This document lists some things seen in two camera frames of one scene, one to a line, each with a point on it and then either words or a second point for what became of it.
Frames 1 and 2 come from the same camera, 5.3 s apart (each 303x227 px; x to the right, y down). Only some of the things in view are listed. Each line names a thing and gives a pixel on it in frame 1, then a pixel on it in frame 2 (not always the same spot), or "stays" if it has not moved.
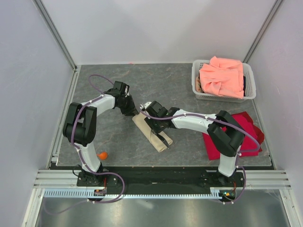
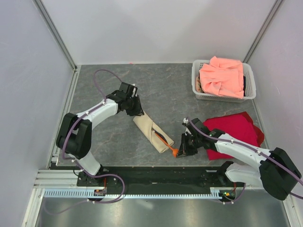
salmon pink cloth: (223, 76) stays
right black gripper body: (154, 125) → (190, 144)
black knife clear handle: (163, 139) stays
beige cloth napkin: (139, 119) stays
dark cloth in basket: (244, 85) stays
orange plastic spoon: (102, 156) → (175, 151)
